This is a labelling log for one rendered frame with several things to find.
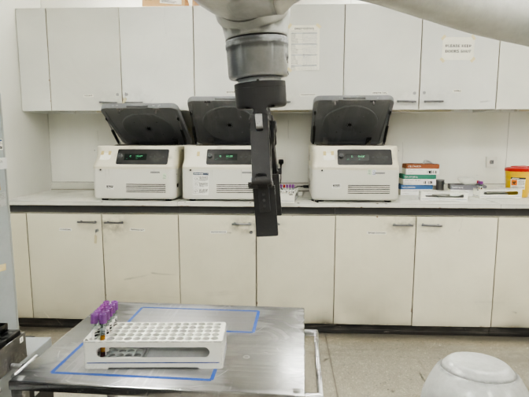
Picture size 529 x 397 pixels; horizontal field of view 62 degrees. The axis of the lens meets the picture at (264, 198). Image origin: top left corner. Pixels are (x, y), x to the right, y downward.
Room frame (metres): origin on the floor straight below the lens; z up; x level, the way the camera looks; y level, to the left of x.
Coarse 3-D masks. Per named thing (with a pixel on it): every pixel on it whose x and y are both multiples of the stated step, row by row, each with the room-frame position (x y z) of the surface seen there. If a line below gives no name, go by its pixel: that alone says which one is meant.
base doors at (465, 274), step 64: (64, 256) 2.91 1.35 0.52; (128, 256) 2.88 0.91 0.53; (192, 256) 2.86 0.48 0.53; (320, 256) 2.82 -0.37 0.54; (384, 256) 2.80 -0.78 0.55; (448, 256) 2.78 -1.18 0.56; (512, 256) 2.76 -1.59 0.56; (320, 320) 2.82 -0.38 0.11; (384, 320) 2.80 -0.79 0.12; (448, 320) 2.78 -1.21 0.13; (512, 320) 2.76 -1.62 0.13
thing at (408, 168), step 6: (402, 168) 3.30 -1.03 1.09; (408, 168) 3.20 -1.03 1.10; (414, 168) 3.19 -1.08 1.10; (420, 168) 3.19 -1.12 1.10; (426, 168) 3.19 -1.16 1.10; (432, 168) 3.18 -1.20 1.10; (438, 168) 3.18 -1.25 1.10; (408, 174) 3.19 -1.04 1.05; (414, 174) 3.19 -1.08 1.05; (420, 174) 3.19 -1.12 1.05; (426, 174) 3.18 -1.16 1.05; (432, 174) 3.18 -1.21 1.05; (438, 174) 3.18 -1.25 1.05
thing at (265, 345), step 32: (128, 320) 1.15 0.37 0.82; (160, 320) 1.15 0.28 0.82; (192, 320) 1.15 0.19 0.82; (224, 320) 1.15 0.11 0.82; (256, 320) 1.15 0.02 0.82; (288, 320) 1.15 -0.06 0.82; (64, 352) 0.96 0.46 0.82; (256, 352) 0.96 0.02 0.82; (288, 352) 0.96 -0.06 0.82; (32, 384) 0.84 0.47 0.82; (64, 384) 0.83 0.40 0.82; (96, 384) 0.83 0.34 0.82; (128, 384) 0.83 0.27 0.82; (160, 384) 0.83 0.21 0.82; (192, 384) 0.83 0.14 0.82; (224, 384) 0.83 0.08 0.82; (256, 384) 0.83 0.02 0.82; (288, 384) 0.83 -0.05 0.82; (320, 384) 0.89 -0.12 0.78
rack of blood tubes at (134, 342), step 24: (120, 336) 0.91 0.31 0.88; (144, 336) 0.91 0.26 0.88; (168, 336) 0.91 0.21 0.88; (192, 336) 0.91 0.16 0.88; (216, 336) 0.91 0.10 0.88; (96, 360) 0.89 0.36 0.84; (120, 360) 0.89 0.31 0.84; (144, 360) 0.89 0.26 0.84; (168, 360) 0.89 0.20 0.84; (192, 360) 0.89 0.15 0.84; (216, 360) 0.89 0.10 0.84
